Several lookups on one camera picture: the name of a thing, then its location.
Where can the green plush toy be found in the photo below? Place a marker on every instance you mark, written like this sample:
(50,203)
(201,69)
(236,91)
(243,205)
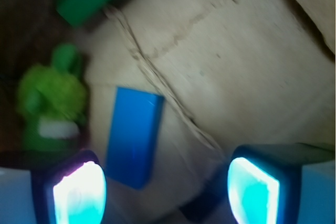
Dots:
(52,100)

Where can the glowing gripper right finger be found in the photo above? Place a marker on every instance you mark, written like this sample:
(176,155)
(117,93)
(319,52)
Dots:
(263,184)

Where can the blue rectangular block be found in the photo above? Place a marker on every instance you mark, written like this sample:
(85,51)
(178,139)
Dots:
(133,136)

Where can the brown paper bag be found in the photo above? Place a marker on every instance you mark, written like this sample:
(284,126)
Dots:
(232,72)

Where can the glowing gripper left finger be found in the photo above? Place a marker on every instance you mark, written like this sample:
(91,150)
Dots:
(68,187)

